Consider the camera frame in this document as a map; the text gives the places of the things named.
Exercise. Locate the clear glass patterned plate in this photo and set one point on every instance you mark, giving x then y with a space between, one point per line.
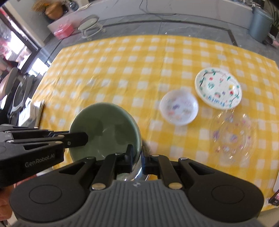
233 138

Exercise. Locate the small white patterned plate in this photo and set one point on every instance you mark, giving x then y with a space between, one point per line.
179 107

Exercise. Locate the white painted fruit plate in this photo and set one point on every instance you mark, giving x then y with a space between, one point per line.
218 88

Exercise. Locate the grey round stool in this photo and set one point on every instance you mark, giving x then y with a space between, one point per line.
90 27

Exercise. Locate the yellow checkered tablecloth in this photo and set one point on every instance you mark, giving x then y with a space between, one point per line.
135 72

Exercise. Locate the brown gourd vase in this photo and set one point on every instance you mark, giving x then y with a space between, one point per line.
54 11

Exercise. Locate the white marble tv console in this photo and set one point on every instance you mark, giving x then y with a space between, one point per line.
227 11

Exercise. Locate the black smartphone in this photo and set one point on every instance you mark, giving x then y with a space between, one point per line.
274 200

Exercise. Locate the green ceramic bowl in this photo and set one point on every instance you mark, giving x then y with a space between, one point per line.
110 129

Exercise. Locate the grey blue trash bin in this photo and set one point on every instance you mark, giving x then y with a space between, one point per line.
260 25

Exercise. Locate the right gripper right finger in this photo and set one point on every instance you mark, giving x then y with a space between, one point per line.
162 167

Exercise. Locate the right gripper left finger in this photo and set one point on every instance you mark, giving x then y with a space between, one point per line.
113 165

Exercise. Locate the pink plastic box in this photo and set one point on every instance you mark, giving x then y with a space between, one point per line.
64 31

